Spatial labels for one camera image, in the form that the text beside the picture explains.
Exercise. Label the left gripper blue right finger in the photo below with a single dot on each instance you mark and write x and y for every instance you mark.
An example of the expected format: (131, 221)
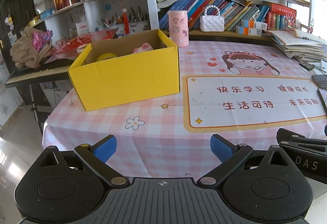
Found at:
(232, 158)

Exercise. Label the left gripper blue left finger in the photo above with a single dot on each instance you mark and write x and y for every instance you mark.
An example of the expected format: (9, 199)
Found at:
(94, 158)

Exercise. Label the yellow tape roll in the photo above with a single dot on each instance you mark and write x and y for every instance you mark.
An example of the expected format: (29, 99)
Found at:
(106, 56)

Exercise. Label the pink plush pig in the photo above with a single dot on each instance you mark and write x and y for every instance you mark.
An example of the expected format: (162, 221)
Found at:
(144, 48)

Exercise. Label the pink cartoon table mat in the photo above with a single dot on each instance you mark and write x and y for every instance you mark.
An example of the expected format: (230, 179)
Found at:
(243, 92)

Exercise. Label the black calculator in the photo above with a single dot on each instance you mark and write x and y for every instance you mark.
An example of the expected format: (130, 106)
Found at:
(307, 66)

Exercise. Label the black Yamaha keyboard piano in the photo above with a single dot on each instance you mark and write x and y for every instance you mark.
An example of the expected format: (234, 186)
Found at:
(27, 77)

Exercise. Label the yellow cardboard box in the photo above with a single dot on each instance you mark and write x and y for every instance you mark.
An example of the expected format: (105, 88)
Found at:
(128, 77)

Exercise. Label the red paper sheets pile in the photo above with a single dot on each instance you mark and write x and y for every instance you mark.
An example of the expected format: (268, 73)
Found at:
(71, 48)

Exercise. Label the stack of papers and notebooks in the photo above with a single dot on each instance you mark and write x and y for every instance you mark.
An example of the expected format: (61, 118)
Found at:
(301, 48)

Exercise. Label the orange white box lower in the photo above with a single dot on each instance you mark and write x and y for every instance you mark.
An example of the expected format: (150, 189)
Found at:
(248, 31)

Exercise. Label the orange white box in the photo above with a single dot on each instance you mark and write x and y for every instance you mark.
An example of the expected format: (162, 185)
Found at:
(254, 24)
(248, 31)

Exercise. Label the beige crumpled cloth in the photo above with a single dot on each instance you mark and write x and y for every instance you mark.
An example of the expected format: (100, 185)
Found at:
(23, 52)

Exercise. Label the orange white box upper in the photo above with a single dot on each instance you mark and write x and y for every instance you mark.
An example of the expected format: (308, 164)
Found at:
(254, 24)

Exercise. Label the white quilted pearl handbag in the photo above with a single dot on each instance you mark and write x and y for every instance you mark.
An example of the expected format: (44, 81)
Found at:
(212, 23)

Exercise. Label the pink cylindrical container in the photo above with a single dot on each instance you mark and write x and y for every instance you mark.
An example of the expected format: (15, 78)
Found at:
(178, 27)

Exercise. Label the row of leaning books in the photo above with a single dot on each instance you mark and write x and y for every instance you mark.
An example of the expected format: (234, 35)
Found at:
(232, 11)

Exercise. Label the red thick dictionary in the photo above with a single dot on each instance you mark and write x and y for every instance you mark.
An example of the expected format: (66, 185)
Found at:
(282, 10)

